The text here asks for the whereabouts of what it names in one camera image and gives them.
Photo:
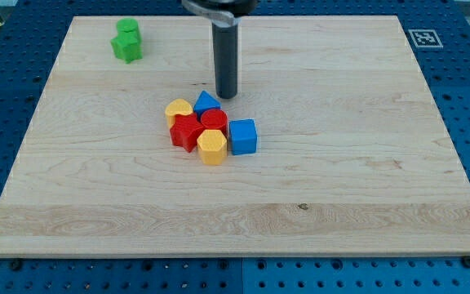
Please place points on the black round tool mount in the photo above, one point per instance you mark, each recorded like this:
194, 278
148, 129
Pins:
223, 13

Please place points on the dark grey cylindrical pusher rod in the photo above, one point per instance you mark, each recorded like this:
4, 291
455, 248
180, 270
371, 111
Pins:
225, 41

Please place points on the blue triangle block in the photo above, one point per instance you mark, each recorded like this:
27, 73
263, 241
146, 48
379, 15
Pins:
205, 101

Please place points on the yellow heart block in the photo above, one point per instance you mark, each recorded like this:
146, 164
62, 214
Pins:
177, 107

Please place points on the green star block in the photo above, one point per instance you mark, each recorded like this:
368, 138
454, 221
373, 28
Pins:
127, 46

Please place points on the red star block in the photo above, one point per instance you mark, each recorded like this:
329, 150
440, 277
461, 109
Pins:
185, 131

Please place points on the red cylinder block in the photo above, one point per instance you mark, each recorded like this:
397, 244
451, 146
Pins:
215, 119

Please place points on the blue cube block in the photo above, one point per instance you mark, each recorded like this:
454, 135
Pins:
243, 136

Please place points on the green cylinder block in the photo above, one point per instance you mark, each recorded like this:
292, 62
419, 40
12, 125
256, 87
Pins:
128, 26

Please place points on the yellow hexagon block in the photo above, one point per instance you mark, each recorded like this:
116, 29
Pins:
212, 147

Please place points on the black white fiducial marker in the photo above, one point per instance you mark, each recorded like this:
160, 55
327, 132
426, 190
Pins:
425, 38

